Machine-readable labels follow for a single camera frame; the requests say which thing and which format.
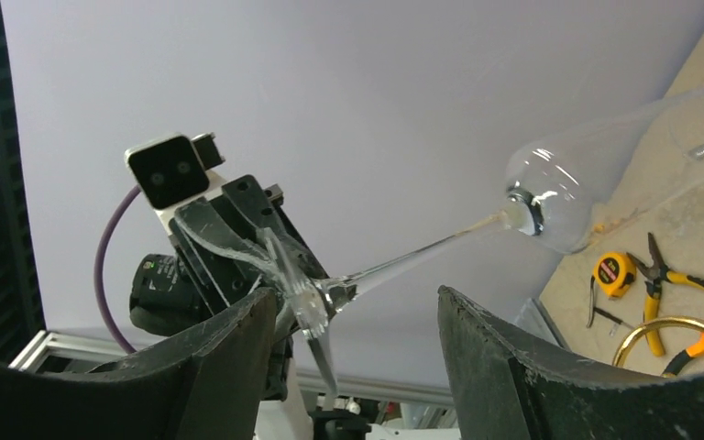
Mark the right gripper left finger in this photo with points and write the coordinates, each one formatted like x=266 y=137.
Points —
x=214 y=394

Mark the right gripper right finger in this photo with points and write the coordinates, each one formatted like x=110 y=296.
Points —
x=509 y=384

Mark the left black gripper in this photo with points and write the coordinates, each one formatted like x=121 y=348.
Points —
x=218 y=232

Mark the clear wine glass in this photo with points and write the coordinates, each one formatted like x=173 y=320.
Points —
x=567 y=191

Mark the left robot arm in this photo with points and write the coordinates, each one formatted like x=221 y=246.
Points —
x=171 y=293

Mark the small black hex key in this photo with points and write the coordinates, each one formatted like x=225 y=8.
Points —
x=593 y=311

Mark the yellow tape measure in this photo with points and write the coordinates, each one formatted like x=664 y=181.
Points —
x=614 y=273

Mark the aluminium frame rail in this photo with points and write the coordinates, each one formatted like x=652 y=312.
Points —
x=421 y=407

